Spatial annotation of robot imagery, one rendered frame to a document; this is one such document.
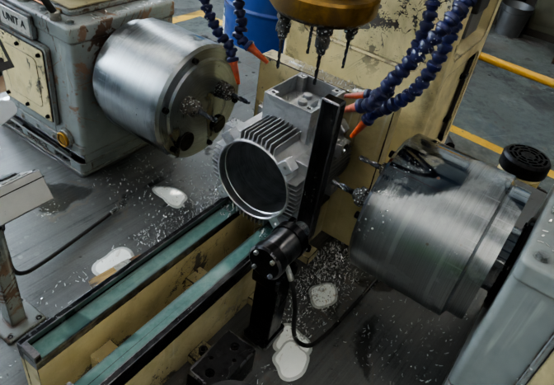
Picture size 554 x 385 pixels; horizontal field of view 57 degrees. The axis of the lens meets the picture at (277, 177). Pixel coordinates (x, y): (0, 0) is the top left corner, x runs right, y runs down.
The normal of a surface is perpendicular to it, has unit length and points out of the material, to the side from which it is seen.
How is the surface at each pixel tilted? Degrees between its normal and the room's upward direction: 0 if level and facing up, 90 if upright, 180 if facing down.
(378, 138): 90
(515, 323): 90
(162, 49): 24
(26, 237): 0
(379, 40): 90
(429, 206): 43
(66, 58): 90
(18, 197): 56
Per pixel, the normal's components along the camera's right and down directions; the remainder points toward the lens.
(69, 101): -0.58, 0.43
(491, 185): 0.04, -0.70
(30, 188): 0.74, -0.07
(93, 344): 0.80, 0.44
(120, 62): -0.37, -0.16
